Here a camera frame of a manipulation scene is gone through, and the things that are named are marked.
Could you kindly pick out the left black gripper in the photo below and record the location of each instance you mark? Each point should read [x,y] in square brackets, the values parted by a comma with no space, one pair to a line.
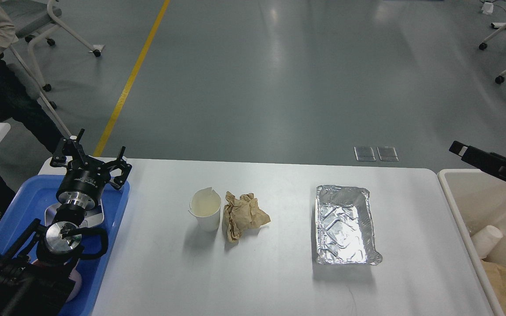
[82,188]

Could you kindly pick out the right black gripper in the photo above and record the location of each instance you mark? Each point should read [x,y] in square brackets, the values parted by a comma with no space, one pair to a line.
[488,162]

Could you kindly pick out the square metal tray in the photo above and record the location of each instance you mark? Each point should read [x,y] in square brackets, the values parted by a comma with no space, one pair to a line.
[93,218]

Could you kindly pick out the pink mug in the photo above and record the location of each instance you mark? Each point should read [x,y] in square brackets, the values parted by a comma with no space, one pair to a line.
[74,276]

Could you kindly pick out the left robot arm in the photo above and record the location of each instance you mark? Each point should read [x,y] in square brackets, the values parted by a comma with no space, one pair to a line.
[57,235]

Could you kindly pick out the blue plastic tray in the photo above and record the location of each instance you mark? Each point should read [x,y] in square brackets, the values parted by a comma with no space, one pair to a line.
[31,201]

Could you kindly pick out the paper cup in bin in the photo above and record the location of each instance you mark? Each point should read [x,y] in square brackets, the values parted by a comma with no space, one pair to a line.
[485,240]

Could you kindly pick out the person in beige sweater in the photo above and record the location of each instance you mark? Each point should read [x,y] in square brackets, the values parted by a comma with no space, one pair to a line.
[14,100]

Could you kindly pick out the white paper cup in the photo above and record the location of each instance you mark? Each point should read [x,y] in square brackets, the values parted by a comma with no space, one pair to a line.
[205,206]

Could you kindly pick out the floor socket plate right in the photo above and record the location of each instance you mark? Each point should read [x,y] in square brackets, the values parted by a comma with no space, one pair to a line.
[387,154]

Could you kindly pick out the floor socket plate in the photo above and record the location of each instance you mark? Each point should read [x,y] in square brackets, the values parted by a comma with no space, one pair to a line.
[387,154]
[364,154]

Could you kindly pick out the floor socket plate left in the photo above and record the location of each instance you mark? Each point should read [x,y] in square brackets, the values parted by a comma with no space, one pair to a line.
[364,154]

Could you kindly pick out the crumpled brown paper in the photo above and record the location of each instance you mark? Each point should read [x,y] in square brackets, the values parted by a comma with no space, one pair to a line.
[241,214]

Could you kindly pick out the aluminium foil tray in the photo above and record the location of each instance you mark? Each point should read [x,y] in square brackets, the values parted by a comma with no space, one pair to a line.
[344,230]

